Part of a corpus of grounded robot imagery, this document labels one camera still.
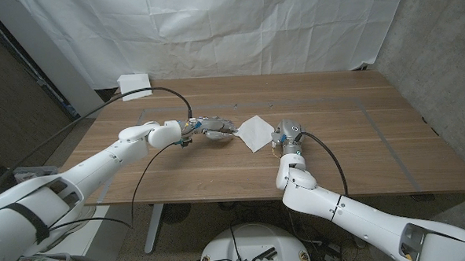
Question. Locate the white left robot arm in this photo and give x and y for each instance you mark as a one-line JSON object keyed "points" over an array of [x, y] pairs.
{"points": [[92, 168]]}

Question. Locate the white wrinkled backdrop sheet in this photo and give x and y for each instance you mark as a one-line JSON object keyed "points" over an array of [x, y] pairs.
{"points": [[212, 29]]}

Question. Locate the grey plastic bin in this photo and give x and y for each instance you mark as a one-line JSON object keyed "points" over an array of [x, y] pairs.
{"points": [[37, 169]]}

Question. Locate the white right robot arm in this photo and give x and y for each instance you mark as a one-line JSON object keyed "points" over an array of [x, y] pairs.
{"points": [[358, 219]]}

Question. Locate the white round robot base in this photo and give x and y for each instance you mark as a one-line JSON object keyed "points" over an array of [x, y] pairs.
{"points": [[253, 239]]}

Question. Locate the white square paper towel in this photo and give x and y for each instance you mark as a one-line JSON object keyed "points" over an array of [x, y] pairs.
{"points": [[256, 131]]}

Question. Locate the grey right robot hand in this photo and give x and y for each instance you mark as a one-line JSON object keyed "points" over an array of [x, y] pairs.
{"points": [[289, 134]]}

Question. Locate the white table leg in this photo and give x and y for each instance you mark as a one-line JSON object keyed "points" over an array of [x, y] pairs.
{"points": [[154, 228]]}

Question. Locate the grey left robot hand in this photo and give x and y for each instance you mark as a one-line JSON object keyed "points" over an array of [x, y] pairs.
{"points": [[212, 125]]}

